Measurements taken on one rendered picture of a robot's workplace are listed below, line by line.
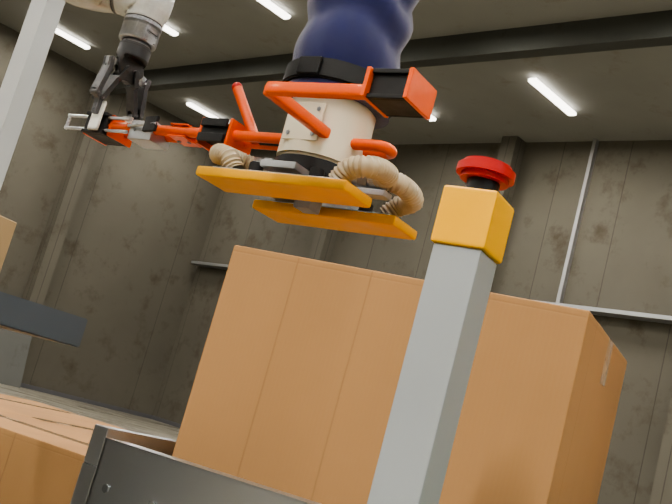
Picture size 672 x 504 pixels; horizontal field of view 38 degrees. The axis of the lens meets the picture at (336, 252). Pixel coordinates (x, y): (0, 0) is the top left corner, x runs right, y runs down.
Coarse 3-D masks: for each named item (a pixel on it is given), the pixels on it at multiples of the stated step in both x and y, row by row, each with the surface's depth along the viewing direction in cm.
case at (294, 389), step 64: (256, 256) 160; (256, 320) 157; (320, 320) 152; (384, 320) 148; (512, 320) 140; (576, 320) 136; (256, 384) 153; (320, 384) 149; (384, 384) 145; (512, 384) 137; (576, 384) 135; (192, 448) 155; (256, 448) 150; (320, 448) 146; (512, 448) 135; (576, 448) 142
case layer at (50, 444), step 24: (0, 408) 227; (24, 408) 253; (48, 408) 285; (0, 432) 177; (24, 432) 179; (48, 432) 195; (72, 432) 214; (0, 456) 175; (24, 456) 173; (48, 456) 170; (72, 456) 168; (0, 480) 174; (24, 480) 171; (48, 480) 169; (72, 480) 167
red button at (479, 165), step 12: (468, 156) 113; (480, 156) 112; (456, 168) 114; (468, 168) 112; (480, 168) 111; (492, 168) 111; (504, 168) 111; (468, 180) 113; (480, 180) 112; (492, 180) 112; (504, 180) 112
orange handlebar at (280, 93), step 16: (272, 96) 165; (288, 96) 163; (304, 96) 161; (320, 96) 158; (336, 96) 156; (352, 96) 154; (288, 112) 171; (304, 112) 173; (112, 128) 216; (128, 128) 213; (160, 128) 208; (176, 128) 206; (192, 128) 204; (320, 128) 177; (192, 144) 208; (256, 144) 199; (352, 144) 181; (368, 144) 179; (384, 144) 178
